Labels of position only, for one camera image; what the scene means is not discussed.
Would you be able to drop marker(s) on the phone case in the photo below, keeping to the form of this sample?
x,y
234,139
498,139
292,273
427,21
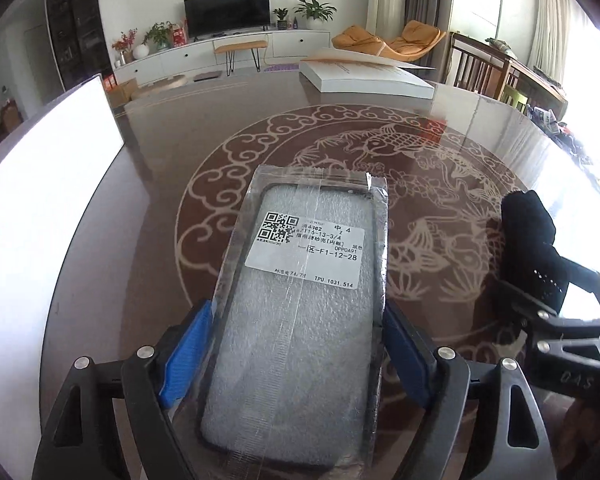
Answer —
x,y
290,340

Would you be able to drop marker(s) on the black television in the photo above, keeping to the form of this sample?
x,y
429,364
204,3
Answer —
x,y
227,10

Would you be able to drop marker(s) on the brown cardboard box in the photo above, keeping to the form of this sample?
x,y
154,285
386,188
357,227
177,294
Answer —
x,y
121,91

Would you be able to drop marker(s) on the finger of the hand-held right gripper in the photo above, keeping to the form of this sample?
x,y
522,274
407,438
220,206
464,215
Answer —
x,y
587,290
565,360

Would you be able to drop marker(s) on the green chair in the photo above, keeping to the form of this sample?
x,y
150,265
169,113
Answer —
x,y
512,99

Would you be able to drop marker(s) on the white window curtain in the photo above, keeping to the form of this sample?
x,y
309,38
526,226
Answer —
x,y
562,25

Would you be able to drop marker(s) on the purple floor mat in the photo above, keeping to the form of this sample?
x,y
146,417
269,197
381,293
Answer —
x,y
282,67

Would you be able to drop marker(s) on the black cloth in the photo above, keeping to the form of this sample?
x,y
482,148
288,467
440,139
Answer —
x,y
530,240

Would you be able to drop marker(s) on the dark glass cabinet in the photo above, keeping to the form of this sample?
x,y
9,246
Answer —
x,y
77,30

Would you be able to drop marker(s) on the red gift box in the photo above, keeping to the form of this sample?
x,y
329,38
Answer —
x,y
179,36

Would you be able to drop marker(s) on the pile of small clutter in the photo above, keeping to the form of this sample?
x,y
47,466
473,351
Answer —
x,y
552,125

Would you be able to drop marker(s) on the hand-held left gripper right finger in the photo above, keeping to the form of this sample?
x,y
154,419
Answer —
x,y
405,355

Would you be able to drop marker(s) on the white television cabinet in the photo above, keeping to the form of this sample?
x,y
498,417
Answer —
x,y
295,42

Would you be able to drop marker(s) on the small plant in dark pot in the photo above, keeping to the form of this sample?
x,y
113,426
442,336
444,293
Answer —
x,y
281,17

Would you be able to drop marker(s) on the orange footstool cushion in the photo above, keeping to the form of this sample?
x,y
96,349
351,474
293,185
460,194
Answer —
x,y
357,37

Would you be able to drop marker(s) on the large plant in white pot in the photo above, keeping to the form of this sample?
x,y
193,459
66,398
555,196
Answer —
x,y
316,12

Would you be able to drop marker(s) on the leafy green potted plant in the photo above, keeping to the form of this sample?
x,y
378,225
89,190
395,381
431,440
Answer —
x,y
159,35

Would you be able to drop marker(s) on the dark wooden chair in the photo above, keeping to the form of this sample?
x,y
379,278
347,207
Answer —
x,y
475,67

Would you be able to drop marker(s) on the orange lounge chair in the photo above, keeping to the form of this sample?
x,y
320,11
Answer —
x,y
417,35

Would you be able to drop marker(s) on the dark wooden side table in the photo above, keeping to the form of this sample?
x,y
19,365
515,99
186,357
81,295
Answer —
x,y
535,87

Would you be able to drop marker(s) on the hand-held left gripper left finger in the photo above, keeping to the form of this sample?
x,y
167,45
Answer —
x,y
185,355

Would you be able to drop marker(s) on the flat white box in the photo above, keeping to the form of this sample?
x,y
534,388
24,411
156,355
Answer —
x,y
370,82

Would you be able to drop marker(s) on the red flowers in white vase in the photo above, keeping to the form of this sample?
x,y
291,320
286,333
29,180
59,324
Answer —
x,y
127,45

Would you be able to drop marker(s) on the wooden stool with metal legs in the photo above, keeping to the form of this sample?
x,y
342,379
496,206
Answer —
x,y
240,46

